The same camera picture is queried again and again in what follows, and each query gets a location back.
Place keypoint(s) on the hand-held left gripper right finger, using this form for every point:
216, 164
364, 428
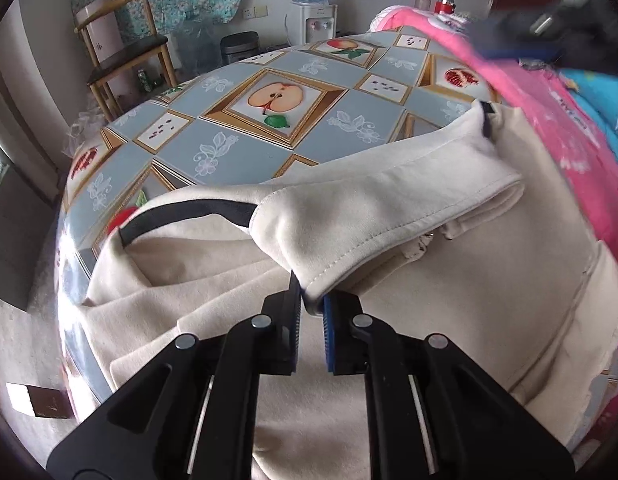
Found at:
330, 340

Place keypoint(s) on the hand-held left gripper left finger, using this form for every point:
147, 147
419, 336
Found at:
288, 340

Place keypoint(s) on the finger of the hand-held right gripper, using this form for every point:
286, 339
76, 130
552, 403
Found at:
519, 40

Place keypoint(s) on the cream jacket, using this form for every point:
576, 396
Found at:
439, 270

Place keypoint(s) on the red thermos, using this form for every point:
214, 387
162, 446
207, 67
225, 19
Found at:
444, 6

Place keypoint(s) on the pink floral blanket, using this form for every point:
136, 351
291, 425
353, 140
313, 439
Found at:
554, 125

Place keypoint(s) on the white water dispenser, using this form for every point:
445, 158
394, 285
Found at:
316, 22

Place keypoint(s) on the round table with fruit cloth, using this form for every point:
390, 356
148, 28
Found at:
214, 135

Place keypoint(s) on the brown and white box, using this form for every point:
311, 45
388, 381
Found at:
36, 401

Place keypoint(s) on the grey trash bin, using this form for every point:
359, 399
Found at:
241, 49

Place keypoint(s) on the clear plastic bag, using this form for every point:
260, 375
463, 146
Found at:
84, 127

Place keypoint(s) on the green can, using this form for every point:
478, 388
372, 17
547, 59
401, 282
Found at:
142, 80

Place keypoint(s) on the empty clear water jug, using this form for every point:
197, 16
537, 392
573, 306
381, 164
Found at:
194, 42

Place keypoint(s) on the wooden chair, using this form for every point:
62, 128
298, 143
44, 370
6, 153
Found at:
129, 52

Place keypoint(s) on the wall power outlet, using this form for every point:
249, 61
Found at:
254, 11

